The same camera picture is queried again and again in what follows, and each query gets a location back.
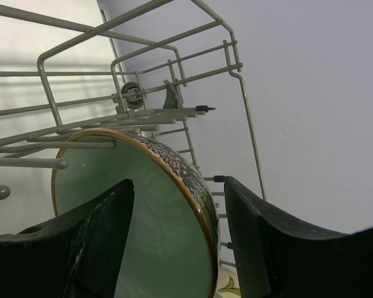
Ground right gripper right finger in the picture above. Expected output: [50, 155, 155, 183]
[224, 176, 373, 297]

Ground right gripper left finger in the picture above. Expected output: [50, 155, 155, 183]
[0, 179, 134, 297]

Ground celadon green ceramic bowl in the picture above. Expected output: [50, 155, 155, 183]
[51, 129, 219, 297]

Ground grey wire dish rack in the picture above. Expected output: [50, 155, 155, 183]
[0, 0, 267, 268]

